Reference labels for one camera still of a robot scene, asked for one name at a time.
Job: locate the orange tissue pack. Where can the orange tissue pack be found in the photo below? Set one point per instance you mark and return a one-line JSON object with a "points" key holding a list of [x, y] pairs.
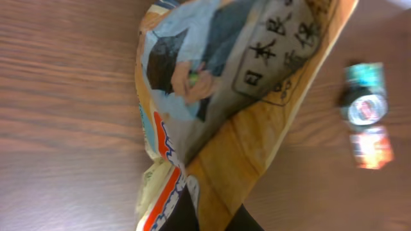
{"points": [[372, 148]]}

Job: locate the dark green Zam-Buk box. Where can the dark green Zam-Buk box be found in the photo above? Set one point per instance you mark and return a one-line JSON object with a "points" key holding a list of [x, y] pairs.
{"points": [[361, 108]]}

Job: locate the teal tissue pack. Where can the teal tissue pack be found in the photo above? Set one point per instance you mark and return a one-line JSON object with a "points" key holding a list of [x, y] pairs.
{"points": [[366, 75]]}

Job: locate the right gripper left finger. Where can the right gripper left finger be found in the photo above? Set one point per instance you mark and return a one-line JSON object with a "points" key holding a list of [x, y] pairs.
{"points": [[183, 218]]}

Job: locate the yellow snack bag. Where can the yellow snack bag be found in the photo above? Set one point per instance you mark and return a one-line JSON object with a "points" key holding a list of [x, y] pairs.
{"points": [[219, 84]]}

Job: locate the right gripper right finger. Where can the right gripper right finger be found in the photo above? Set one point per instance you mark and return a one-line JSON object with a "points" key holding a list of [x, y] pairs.
{"points": [[243, 221]]}

